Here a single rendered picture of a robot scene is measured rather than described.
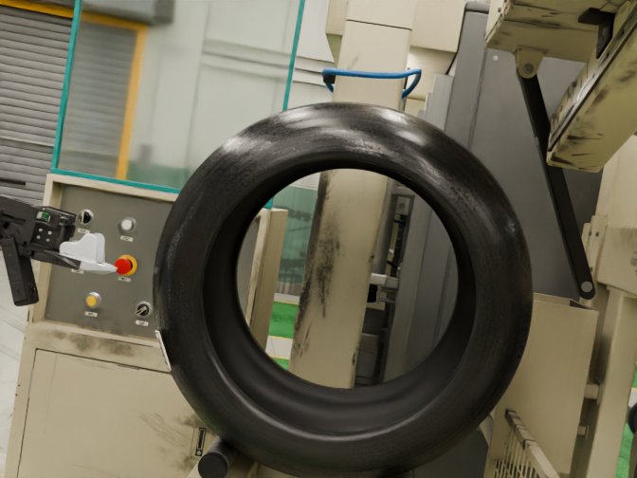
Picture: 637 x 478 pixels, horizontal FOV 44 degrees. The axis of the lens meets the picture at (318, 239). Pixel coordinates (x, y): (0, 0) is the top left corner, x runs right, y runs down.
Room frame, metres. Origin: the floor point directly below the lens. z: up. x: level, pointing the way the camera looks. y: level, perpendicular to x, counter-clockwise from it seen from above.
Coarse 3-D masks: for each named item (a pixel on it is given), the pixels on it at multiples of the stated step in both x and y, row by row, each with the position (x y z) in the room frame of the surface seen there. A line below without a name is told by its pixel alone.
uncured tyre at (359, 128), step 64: (256, 128) 1.18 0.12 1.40; (320, 128) 1.14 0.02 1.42; (384, 128) 1.14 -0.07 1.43; (192, 192) 1.17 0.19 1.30; (256, 192) 1.42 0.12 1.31; (448, 192) 1.12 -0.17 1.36; (192, 256) 1.15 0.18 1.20; (512, 256) 1.13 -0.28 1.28; (192, 320) 1.14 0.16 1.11; (512, 320) 1.12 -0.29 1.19; (192, 384) 1.15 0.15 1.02; (256, 384) 1.41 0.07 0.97; (384, 384) 1.41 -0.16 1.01; (448, 384) 1.12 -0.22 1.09; (256, 448) 1.14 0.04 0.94; (320, 448) 1.13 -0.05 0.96; (384, 448) 1.12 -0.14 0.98; (448, 448) 1.15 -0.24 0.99
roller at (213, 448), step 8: (216, 440) 1.21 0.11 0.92; (208, 448) 1.19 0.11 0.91; (216, 448) 1.17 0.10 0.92; (224, 448) 1.18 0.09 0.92; (232, 448) 1.20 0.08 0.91; (208, 456) 1.14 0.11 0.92; (216, 456) 1.14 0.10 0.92; (224, 456) 1.15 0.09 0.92; (232, 456) 1.19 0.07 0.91; (200, 464) 1.14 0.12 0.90; (208, 464) 1.14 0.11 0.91; (216, 464) 1.14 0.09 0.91; (224, 464) 1.14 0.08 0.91; (200, 472) 1.14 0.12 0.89; (208, 472) 1.14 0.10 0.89; (216, 472) 1.14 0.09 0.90; (224, 472) 1.14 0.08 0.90
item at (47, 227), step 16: (0, 208) 1.27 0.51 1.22; (16, 208) 1.27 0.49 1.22; (32, 208) 1.25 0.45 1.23; (48, 208) 1.31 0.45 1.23; (0, 224) 1.28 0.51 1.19; (16, 224) 1.28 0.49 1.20; (32, 224) 1.25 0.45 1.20; (48, 224) 1.25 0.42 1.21; (64, 224) 1.28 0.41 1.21; (16, 240) 1.27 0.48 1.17; (32, 240) 1.26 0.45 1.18; (48, 240) 1.26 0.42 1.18; (64, 240) 1.30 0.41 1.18; (32, 256) 1.25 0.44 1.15
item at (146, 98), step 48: (96, 0) 1.94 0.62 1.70; (144, 0) 1.93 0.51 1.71; (192, 0) 1.92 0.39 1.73; (240, 0) 1.91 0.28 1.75; (288, 0) 1.90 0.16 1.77; (96, 48) 1.93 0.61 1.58; (144, 48) 1.93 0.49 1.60; (192, 48) 1.92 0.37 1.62; (240, 48) 1.91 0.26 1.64; (288, 48) 1.90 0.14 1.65; (96, 96) 1.93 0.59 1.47; (144, 96) 1.92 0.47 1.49; (192, 96) 1.92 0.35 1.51; (240, 96) 1.91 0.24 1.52; (288, 96) 1.89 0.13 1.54; (96, 144) 1.93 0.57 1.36; (144, 144) 1.92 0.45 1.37; (192, 144) 1.91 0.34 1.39
